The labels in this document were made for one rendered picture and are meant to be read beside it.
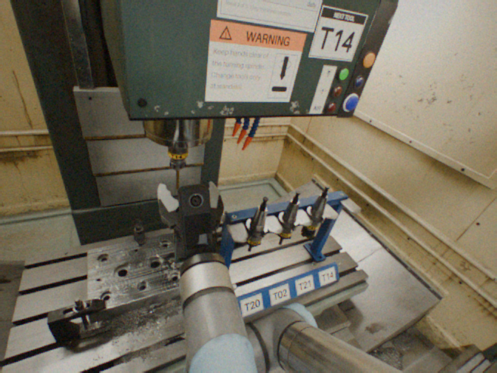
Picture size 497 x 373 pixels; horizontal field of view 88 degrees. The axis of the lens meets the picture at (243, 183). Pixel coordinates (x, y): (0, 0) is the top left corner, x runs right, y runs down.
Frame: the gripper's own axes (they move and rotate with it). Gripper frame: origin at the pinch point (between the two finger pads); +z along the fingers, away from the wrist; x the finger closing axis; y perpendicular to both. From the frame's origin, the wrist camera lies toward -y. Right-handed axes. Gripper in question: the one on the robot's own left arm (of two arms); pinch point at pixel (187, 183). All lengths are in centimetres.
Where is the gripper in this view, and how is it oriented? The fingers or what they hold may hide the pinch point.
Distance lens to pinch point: 53.9
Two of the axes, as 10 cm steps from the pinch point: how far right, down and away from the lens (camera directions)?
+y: -1.7, 7.9, 5.9
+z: -2.9, -6.2, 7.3
